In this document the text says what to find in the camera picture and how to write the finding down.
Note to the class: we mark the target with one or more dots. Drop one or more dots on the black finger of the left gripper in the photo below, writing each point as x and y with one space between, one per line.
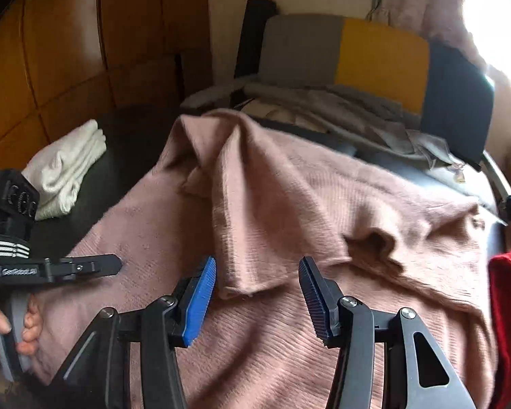
104 263

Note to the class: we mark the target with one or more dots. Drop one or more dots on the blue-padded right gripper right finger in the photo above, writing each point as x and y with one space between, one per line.
417 374

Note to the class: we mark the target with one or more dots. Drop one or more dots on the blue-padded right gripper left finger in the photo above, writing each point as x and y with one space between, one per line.
96 373

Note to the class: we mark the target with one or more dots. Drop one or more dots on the pink knitted sweater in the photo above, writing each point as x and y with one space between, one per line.
258 201

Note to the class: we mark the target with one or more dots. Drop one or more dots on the person's left hand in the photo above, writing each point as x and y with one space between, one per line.
33 326

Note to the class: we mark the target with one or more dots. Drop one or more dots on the folded white towel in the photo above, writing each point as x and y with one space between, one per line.
58 170

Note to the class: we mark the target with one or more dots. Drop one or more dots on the red knitted garment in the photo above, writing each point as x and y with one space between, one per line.
499 270

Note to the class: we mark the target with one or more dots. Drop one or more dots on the grey garment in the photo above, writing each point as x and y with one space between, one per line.
362 118

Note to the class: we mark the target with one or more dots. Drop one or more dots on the grey yellow blue cushion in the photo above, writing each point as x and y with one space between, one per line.
448 95

